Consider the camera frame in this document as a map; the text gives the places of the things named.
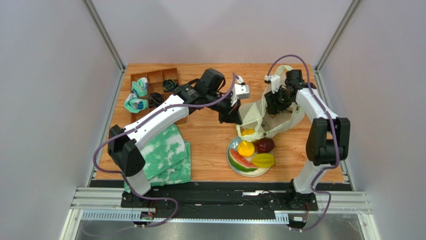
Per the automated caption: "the wooden compartment tray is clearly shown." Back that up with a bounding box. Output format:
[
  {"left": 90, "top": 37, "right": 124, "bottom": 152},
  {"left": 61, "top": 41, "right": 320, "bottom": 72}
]
[{"left": 130, "top": 67, "right": 181, "bottom": 122}]

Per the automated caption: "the yellow green fake starfruit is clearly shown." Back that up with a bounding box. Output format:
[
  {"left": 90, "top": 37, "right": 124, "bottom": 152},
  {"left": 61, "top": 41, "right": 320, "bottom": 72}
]
[{"left": 251, "top": 153, "right": 276, "bottom": 168}]

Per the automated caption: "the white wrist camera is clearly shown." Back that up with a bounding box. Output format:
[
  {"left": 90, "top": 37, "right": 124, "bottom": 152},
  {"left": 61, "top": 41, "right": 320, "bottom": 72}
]
[
  {"left": 264, "top": 74, "right": 281, "bottom": 94},
  {"left": 230, "top": 75, "right": 251, "bottom": 106}
]

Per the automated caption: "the yellow fake pear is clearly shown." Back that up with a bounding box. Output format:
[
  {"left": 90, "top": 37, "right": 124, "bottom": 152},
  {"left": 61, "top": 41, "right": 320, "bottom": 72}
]
[{"left": 237, "top": 140, "right": 256, "bottom": 158}]

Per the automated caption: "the avocado print plastic bag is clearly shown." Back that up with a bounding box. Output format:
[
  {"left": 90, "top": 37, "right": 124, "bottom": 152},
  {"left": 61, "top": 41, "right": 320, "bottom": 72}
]
[{"left": 236, "top": 84, "right": 305, "bottom": 142}]

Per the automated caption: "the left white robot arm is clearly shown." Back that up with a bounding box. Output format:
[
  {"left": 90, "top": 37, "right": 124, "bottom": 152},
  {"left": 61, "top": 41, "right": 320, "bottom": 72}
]
[{"left": 107, "top": 68, "right": 250, "bottom": 197}]

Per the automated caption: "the teal white rolled sock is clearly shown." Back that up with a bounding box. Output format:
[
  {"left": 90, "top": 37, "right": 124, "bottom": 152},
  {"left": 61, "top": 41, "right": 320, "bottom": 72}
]
[{"left": 131, "top": 77, "right": 149, "bottom": 98}]

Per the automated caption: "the blue cream ceramic plate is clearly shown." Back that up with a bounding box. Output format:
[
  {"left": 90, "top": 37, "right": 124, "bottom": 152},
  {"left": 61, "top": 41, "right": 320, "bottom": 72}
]
[{"left": 226, "top": 136, "right": 271, "bottom": 178}]

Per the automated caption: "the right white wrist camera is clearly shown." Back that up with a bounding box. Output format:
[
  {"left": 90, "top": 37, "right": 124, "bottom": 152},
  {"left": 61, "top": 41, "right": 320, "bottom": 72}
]
[{"left": 264, "top": 74, "right": 281, "bottom": 94}]

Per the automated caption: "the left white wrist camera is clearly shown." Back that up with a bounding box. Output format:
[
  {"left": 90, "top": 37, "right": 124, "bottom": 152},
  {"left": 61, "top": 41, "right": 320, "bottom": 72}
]
[{"left": 230, "top": 75, "right": 251, "bottom": 106}]

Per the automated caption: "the dark red fake fruit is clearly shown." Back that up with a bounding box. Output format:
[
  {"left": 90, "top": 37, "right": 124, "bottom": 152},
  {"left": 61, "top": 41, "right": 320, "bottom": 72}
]
[{"left": 254, "top": 138, "right": 275, "bottom": 154}]

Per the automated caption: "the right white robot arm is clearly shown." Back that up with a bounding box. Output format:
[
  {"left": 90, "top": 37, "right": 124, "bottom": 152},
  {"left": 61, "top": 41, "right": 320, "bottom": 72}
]
[{"left": 264, "top": 69, "right": 351, "bottom": 194}]

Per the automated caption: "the aluminium frame post right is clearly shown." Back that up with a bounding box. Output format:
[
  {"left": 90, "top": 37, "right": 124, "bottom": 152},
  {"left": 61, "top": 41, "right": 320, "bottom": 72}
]
[{"left": 315, "top": 0, "right": 363, "bottom": 72}]

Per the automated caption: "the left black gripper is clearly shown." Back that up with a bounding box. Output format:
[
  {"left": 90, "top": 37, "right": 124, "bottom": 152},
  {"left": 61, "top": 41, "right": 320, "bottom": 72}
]
[{"left": 205, "top": 91, "right": 243, "bottom": 126}]

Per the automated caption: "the green white tie-dye cloth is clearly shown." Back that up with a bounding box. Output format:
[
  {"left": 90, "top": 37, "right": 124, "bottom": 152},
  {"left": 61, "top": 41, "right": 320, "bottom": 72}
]
[{"left": 140, "top": 124, "right": 192, "bottom": 187}]

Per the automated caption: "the dark green rolled sock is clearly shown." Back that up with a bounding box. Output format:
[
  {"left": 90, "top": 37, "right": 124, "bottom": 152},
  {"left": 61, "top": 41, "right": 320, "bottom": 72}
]
[{"left": 162, "top": 79, "right": 179, "bottom": 93}]

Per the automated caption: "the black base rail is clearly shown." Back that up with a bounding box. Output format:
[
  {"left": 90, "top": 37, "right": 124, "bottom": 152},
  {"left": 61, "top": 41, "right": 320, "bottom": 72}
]
[{"left": 120, "top": 181, "right": 319, "bottom": 220}]

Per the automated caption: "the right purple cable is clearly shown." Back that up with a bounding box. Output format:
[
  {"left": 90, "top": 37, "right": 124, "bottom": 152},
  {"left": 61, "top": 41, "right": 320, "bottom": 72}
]
[{"left": 267, "top": 54, "right": 341, "bottom": 233}]

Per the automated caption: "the black rolled sock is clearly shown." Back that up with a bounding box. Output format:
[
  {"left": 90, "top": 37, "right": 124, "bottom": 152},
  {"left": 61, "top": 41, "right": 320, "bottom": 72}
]
[{"left": 148, "top": 92, "right": 165, "bottom": 109}]

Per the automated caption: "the yellow fake lemon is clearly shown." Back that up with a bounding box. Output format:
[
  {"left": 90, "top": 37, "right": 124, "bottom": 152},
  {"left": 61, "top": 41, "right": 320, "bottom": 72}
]
[{"left": 241, "top": 129, "right": 256, "bottom": 136}]

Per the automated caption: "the aluminium frame post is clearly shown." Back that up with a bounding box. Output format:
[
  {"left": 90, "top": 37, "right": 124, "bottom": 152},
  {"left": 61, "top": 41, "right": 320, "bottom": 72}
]
[
  {"left": 315, "top": 0, "right": 363, "bottom": 72},
  {"left": 82, "top": 0, "right": 126, "bottom": 73}
]

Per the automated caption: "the aluminium frame post left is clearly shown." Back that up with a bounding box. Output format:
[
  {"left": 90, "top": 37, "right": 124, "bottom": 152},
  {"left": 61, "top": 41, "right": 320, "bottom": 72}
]
[{"left": 82, "top": 0, "right": 126, "bottom": 73}]

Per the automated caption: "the fake watermelon slice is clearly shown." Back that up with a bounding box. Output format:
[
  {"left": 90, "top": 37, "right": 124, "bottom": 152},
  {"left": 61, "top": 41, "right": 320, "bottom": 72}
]
[{"left": 227, "top": 148, "right": 258, "bottom": 173}]

